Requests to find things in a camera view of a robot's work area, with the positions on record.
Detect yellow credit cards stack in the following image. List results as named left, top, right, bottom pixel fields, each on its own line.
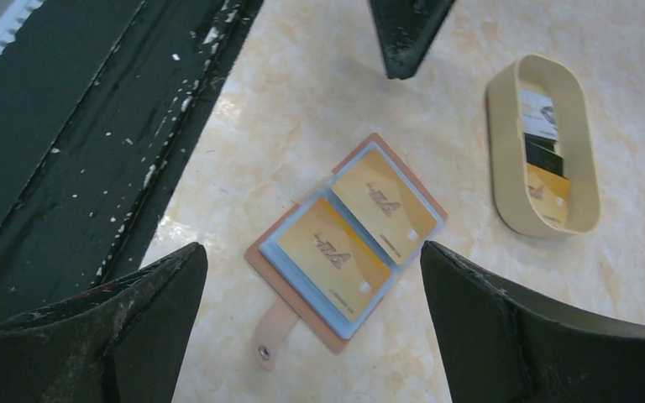
left=526, top=164, right=570, bottom=228

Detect white black card in tray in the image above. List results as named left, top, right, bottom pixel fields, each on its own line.
left=519, top=90, right=558, bottom=142

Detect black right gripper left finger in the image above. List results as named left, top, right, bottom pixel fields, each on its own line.
left=0, top=243, right=207, bottom=402

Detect cream plastic tray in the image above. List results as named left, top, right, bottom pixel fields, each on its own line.
left=486, top=54, right=601, bottom=238

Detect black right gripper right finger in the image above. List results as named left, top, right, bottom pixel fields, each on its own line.
left=420, top=241, right=645, bottom=402

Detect gold VIP credit card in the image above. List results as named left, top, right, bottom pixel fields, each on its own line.
left=332, top=147, right=441, bottom=264

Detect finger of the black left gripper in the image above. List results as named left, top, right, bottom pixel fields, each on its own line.
left=369, top=0, right=454, bottom=80

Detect tan leather card holder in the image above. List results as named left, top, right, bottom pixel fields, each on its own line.
left=244, top=133, right=448, bottom=370

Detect black VIP card in tray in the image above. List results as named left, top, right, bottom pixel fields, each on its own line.
left=524, top=134, right=564, bottom=176

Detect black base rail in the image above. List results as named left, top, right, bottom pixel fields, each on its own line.
left=0, top=0, right=265, bottom=327

